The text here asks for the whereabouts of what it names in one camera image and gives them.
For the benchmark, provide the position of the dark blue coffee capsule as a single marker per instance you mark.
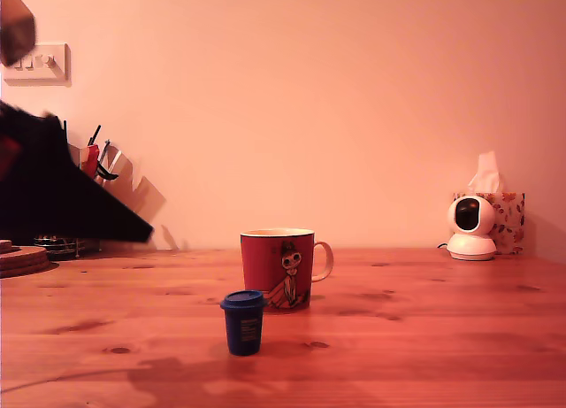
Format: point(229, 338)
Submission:
point(243, 324)

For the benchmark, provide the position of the silver metal tongs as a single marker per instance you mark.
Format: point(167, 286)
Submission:
point(106, 160)

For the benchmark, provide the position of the large round cork trivet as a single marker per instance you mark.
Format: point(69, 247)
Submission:
point(26, 266)

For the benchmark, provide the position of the red mug with cartoon figure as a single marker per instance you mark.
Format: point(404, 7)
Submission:
point(265, 266)

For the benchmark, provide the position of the white tissue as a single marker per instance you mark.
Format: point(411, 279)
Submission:
point(486, 173)

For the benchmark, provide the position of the leaf print tissue box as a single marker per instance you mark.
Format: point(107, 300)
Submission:
point(513, 222)

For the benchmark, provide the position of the white wall switch plate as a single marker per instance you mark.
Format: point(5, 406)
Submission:
point(53, 74)

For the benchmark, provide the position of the small white round camera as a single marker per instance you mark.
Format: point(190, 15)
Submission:
point(471, 244)

